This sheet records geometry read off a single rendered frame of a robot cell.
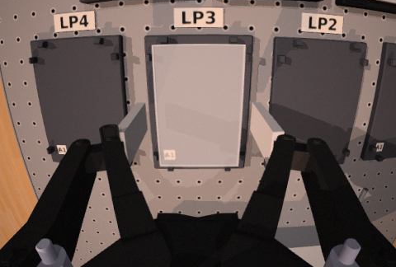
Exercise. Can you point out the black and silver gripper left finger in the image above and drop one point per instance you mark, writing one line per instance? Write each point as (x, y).
(50, 235)

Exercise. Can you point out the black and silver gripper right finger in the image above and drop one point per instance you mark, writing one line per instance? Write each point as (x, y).
(344, 230)

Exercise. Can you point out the white button panel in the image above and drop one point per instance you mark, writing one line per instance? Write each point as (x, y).
(304, 242)

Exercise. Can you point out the grey base plate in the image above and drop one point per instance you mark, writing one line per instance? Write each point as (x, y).
(193, 192)

